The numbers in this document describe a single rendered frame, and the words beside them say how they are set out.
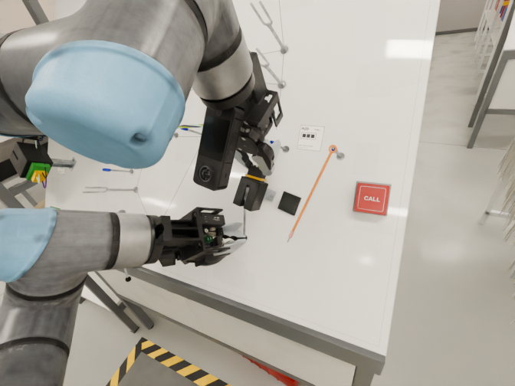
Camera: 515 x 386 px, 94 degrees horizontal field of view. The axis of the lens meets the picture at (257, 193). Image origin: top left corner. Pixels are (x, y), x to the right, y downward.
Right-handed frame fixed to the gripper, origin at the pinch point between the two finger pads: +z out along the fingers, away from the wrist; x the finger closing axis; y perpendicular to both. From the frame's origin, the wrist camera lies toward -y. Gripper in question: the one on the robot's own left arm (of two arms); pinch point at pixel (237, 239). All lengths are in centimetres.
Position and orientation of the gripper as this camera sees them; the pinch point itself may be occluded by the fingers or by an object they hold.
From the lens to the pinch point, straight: 51.4
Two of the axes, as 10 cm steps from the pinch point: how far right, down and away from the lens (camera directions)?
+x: -2.3, -9.0, 3.6
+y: 6.9, -4.2, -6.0
